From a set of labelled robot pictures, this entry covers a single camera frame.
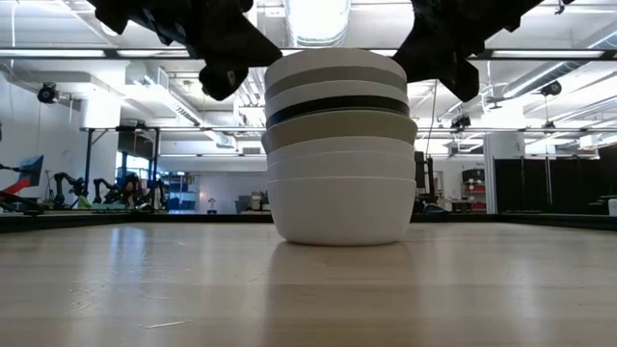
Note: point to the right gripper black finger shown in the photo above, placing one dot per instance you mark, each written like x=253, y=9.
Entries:
x=419, y=58
x=465, y=77

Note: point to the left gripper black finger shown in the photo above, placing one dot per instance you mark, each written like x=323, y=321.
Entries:
x=222, y=82
x=231, y=43

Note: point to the small grey bowl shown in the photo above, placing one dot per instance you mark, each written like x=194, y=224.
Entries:
x=337, y=74

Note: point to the black bowl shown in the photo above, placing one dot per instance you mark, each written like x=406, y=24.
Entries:
x=337, y=102

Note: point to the large grey bowl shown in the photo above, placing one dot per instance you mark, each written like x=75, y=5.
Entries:
x=337, y=125

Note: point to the white round plate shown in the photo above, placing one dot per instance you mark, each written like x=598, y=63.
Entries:
x=337, y=166

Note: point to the stack of white bowls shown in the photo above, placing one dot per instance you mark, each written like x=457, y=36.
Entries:
x=337, y=212

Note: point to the black ceiling spotlight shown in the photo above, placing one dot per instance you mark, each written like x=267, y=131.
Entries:
x=551, y=88
x=48, y=94

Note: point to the grey ceiling pipe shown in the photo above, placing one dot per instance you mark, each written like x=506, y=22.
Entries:
x=554, y=72

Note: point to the white pillar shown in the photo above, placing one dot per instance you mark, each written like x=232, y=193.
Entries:
x=503, y=173

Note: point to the black machine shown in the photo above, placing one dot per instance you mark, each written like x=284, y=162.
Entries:
x=420, y=173

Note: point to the black hanging screen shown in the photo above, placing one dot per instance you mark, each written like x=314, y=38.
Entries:
x=135, y=144

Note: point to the red tool shelf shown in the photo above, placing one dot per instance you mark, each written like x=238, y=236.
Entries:
x=474, y=188

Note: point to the blue shelf rack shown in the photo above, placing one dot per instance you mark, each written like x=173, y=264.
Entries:
x=180, y=195

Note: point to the small white stand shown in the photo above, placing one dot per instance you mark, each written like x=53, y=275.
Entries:
x=212, y=205

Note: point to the grey equipment box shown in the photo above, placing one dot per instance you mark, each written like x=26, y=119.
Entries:
x=250, y=202

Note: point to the black partition panels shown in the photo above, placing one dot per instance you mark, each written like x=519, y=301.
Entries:
x=569, y=183

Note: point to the white container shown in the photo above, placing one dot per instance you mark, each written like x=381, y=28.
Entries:
x=612, y=207

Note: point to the blue and red board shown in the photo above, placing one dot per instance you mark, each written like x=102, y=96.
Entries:
x=31, y=168

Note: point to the black hanging camera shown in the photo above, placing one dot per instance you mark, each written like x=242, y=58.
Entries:
x=461, y=122

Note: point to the white rectangular air duct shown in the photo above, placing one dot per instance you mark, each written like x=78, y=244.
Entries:
x=164, y=96

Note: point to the black station frame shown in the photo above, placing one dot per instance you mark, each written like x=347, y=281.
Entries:
x=88, y=164

